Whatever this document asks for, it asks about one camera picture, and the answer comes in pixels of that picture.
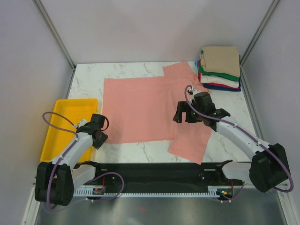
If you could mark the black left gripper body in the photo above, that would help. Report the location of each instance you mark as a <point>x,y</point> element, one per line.
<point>98,143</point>

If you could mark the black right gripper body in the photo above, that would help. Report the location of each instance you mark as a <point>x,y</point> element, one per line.
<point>196,117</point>

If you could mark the pink t shirt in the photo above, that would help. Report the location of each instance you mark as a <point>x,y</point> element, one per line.
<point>142,110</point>

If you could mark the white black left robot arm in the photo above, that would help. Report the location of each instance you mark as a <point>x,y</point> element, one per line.
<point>57,180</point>

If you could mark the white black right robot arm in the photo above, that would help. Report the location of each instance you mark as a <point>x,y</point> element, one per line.
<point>268,166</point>

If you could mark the blue folded t shirt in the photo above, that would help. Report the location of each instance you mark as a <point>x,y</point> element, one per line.
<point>228,63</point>

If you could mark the yellow plastic tray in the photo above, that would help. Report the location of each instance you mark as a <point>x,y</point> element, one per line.
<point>73,109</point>

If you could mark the white folded t shirt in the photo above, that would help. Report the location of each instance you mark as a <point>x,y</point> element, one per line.
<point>207,79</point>

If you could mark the red folded t shirt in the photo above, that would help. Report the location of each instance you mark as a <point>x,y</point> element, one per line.
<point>219,74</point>

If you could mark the green folded t shirt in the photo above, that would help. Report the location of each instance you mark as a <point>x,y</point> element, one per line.
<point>218,74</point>

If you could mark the beige folded t shirt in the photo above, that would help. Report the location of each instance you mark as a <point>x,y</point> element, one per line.
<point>221,61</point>

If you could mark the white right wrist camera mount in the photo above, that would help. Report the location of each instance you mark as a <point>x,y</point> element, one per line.
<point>193,91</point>

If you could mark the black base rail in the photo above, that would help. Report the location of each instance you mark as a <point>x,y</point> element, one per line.
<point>159,176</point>

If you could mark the right aluminium table rail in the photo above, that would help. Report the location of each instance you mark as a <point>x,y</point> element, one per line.
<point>251,106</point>

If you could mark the white slotted cable duct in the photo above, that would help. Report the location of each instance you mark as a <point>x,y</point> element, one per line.
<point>98,191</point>

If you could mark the right aluminium frame post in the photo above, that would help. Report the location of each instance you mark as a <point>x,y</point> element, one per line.
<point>264,22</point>

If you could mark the aluminium frame post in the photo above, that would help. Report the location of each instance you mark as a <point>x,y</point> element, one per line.
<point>48,21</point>
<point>264,22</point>

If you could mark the left aluminium frame post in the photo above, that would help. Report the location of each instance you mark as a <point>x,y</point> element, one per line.
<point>48,21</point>

